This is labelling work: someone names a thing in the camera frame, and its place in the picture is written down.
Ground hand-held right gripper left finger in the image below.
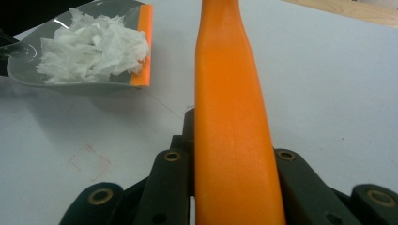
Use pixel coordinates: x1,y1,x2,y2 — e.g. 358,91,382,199
132,107,197,225

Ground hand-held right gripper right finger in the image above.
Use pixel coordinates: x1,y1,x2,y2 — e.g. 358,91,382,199
273,147,361,225

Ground pile of white paper scraps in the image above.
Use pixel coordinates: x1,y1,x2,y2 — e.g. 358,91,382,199
35,7,151,85

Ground brush with orange handle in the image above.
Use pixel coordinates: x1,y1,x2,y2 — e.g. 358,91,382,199
193,0,288,225

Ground grey dustpan with orange edge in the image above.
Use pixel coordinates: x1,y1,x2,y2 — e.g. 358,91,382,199
6,0,155,89

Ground wooden table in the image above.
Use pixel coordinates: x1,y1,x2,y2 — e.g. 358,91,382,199
281,0,398,30

